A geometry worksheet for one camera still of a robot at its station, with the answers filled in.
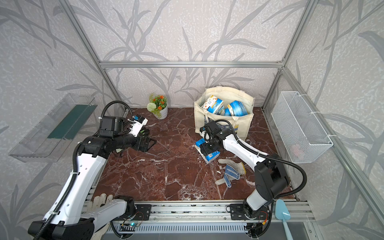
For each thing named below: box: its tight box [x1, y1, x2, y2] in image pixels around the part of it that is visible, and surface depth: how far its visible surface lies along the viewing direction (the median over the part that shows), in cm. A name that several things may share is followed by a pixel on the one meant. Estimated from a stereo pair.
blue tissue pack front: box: [201, 95, 225, 115], surface depth 90 cm
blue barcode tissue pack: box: [227, 100, 249, 117], surface depth 91 cm
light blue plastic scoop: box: [275, 199, 294, 240], surface depth 74 cm
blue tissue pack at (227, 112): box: [223, 108, 232, 117], surface depth 93 cm
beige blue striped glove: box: [215, 159, 247, 188], surface depth 88 cm
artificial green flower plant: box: [146, 93, 168, 119], surface depth 105 cm
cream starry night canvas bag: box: [194, 86, 255, 141], surface depth 91 cm
